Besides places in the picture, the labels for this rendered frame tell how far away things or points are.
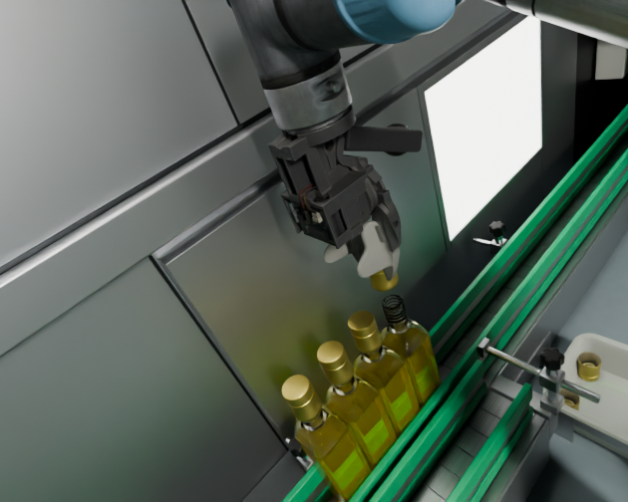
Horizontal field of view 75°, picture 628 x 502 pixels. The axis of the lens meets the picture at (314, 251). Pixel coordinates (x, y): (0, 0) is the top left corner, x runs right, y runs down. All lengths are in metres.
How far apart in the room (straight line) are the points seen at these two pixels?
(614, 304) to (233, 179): 0.86
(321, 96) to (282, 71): 0.04
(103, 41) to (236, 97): 0.15
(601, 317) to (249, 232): 0.79
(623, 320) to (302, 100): 0.86
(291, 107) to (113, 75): 0.19
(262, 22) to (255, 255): 0.29
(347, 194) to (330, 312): 0.30
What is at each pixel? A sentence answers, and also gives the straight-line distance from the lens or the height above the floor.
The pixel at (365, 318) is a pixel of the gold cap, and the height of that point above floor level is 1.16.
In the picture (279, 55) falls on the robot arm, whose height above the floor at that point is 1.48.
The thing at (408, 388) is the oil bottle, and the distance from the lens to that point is 0.62.
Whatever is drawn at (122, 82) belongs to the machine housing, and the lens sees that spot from 0.48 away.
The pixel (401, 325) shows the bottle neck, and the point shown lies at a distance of 0.58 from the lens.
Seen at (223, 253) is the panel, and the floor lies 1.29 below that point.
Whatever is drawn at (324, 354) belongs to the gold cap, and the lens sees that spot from 0.50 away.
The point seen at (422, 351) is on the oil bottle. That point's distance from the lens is 0.61.
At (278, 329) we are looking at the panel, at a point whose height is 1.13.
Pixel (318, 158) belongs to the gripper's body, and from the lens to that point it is 0.39.
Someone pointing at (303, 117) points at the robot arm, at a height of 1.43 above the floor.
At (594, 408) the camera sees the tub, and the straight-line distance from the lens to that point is 0.90.
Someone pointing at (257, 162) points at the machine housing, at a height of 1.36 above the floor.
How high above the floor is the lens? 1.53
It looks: 34 degrees down
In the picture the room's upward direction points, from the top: 23 degrees counter-clockwise
